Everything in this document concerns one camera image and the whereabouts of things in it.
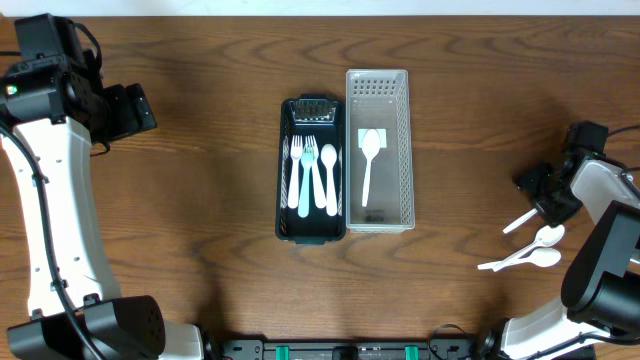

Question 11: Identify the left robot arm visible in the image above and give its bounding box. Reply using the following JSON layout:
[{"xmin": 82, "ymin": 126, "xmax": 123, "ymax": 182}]
[{"xmin": 1, "ymin": 13, "xmax": 205, "ymax": 359}]

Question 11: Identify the white plastic spoon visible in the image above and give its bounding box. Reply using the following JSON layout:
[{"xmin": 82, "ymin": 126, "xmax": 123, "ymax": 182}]
[
  {"xmin": 362, "ymin": 129, "xmax": 381, "ymax": 207},
  {"xmin": 320, "ymin": 144, "xmax": 337, "ymax": 216},
  {"xmin": 502, "ymin": 208, "xmax": 538, "ymax": 234},
  {"xmin": 505, "ymin": 247, "xmax": 562, "ymax": 268},
  {"xmin": 492, "ymin": 225, "xmax": 565, "ymax": 272}
]

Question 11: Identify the clear plastic basket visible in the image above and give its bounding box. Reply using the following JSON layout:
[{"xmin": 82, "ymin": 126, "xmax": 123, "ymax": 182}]
[{"xmin": 346, "ymin": 69, "xmax": 415, "ymax": 233}]

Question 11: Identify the black plastic basket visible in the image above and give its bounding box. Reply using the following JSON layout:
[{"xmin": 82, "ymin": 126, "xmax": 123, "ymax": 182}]
[{"xmin": 275, "ymin": 94, "xmax": 346, "ymax": 245}]

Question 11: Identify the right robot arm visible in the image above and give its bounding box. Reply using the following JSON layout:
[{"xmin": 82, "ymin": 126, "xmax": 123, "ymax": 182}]
[{"xmin": 476, "ymin": 121, "xmax": 639, "ymax": 359}]

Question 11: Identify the white plastic fork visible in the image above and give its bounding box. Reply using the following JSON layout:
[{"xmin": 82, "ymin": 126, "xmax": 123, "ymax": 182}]
[
  {"xmin": 307, "ymin": 135, "xmax": 326, "ymax": 209},
  {"xmin": 288, "ymin": 135, "xmax": 303, "ymax": 209},
  {"xmin": 298, "ymin": 145, "xmax": 313, "ymax": 218}
]

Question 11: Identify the white label in basket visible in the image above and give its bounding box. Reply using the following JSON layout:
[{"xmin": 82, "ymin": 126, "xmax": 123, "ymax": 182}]
[{"xmin": 358, "ymin": 128, "xmax": 387, "ymax": 149}]

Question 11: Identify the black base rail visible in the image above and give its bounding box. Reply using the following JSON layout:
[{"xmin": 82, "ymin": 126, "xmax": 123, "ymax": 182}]
[{"xmin": 219, "ymin": 324, "xmax": 499, "ymax": 360}]

